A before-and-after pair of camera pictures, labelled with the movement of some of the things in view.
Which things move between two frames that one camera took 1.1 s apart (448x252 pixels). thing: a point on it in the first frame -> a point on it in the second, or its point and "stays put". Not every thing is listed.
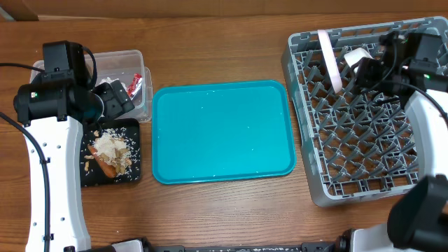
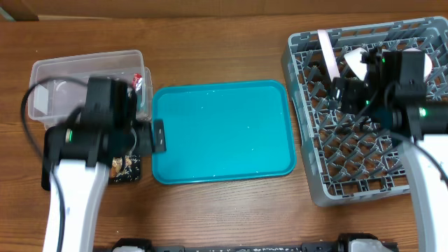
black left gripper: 116,98 -> 146,144
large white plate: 330,61 stays put
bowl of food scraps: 353,57 stays put
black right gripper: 366,68 -> 350,94
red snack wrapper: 135,85 stays put
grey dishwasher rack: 355,144 stays put
